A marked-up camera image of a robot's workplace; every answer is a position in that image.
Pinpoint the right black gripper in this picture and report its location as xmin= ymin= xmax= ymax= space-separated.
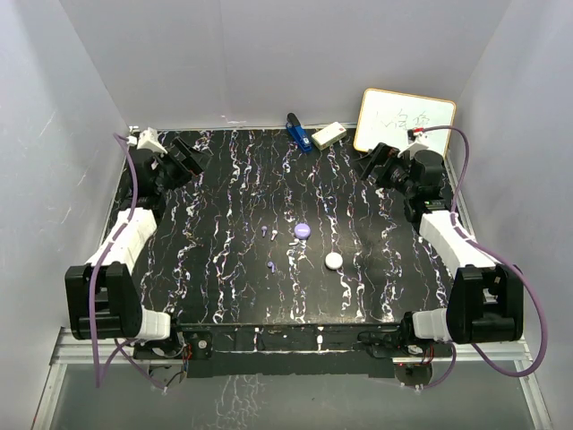
xmin=351 ymin=143 xmax=417 ymax=197

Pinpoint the blue stapler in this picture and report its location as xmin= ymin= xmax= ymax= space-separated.
xmin=286 ymin=113 xmax=312 ymax=153

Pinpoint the whiteboard with yellow frame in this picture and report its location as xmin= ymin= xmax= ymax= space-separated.
xmin=354 ymin=88 xmax=457 ymax=152

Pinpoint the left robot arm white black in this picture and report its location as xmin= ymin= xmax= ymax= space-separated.
xmin=64 ymin=137 xmax=209 ymax=357

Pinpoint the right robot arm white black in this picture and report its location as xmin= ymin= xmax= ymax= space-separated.
xmin=353 ymin=143 xmax=524 ymax=356

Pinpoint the purple earbud charging case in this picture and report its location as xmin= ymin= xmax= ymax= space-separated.
xmin=294 ymin=223 xmax=311 ymax=240

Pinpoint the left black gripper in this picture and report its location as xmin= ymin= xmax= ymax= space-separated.
xmin=153 ymin=138 xmax=211 ymax=194

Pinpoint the small cream cardboard box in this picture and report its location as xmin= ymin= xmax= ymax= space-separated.
xmin=311 ymin=122 xmax=346 ymax=151

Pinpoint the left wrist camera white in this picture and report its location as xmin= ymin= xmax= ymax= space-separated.
xmin=126 ymin=127 xmax=167 ymax=155

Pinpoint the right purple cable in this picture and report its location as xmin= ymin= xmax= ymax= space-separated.
xmin=415 ymin=125 xmax=550 ymax=391

